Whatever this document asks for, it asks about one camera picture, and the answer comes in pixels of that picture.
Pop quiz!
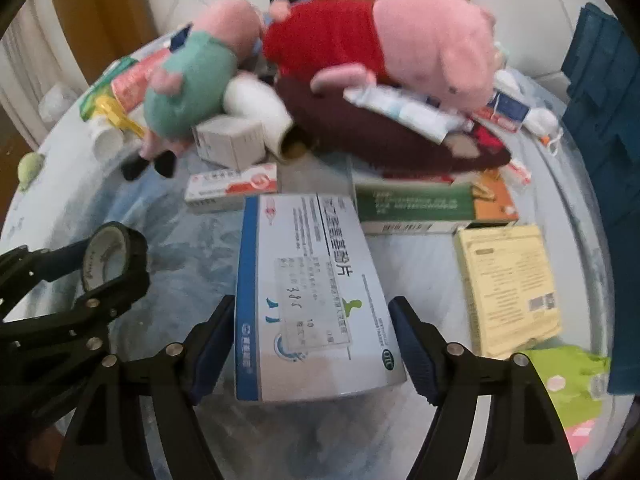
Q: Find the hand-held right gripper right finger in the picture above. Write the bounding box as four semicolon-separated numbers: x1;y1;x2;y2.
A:
388;296;579;480

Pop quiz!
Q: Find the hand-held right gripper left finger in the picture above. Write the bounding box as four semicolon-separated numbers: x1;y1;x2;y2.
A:
65;294;237;480

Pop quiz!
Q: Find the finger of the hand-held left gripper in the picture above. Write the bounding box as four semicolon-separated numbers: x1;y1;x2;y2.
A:
0;240;88;288
0;272;151;397

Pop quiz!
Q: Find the blue white medicine box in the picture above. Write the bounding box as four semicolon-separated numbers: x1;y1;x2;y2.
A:
234;194;408;403

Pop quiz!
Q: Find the pink soft pack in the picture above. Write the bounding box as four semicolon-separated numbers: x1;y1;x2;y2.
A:
565;410;606;456

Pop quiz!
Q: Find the pink pig plush teal shirt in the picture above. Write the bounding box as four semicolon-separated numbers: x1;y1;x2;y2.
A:
121;0;267;182

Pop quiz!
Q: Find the pink pig plush red dress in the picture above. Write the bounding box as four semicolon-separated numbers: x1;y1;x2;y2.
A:
262;0;498;111

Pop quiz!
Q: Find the blue plastic crate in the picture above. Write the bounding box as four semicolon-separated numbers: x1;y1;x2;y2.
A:
560;2;640;398

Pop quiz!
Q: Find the small green plush toy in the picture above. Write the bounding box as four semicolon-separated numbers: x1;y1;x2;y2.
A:
17;151;45;191

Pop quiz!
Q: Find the floral blue bedsheet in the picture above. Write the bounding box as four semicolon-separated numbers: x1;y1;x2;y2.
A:
0;35;621;480

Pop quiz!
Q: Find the beige flat box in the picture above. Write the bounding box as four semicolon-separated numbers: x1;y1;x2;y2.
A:
454;225;563;359

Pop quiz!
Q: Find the white pill bottle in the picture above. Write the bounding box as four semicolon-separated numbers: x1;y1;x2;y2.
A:
91;117;125;159

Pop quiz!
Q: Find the light green wipes pack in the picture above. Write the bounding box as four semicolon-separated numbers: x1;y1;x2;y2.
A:
522;345;612;423

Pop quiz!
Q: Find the green orange medicine box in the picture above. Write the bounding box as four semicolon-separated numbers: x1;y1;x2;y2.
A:
354;172;521;237

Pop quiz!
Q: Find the clear plastic bag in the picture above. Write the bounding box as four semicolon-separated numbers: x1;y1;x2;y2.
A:
40;85;81;126

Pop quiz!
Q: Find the yellow plastic toy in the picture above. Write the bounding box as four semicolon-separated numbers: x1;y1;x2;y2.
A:
95;95;146;136

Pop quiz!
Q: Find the red white ointment box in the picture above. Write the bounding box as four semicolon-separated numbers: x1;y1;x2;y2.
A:
185;162;278;214

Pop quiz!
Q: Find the green wet wipes pack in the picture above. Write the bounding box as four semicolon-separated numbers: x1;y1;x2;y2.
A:
80;57;138;121

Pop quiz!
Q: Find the pink tissue pack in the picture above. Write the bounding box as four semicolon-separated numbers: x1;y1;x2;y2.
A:
110;47;173;111

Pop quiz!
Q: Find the small white teal box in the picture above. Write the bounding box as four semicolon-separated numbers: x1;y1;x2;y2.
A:
192;115;266;170

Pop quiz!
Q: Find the small red white box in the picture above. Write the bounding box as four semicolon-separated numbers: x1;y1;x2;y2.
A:
500;157;531;188

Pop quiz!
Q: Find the dark maroon plush cushion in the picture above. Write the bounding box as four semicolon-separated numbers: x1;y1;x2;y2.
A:
275;77;513;181

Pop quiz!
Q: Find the white blue sachet pack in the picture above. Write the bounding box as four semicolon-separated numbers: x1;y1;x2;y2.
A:
345;85;476;143

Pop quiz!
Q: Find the white cylindrical bottle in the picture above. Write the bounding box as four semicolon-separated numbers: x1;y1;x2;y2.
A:
222;80;313;163

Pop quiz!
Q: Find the blue red medicine box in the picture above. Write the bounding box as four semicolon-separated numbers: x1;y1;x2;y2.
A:
487;87;531;133

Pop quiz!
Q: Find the white face mask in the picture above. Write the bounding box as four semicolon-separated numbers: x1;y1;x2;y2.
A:
522;107;566;156

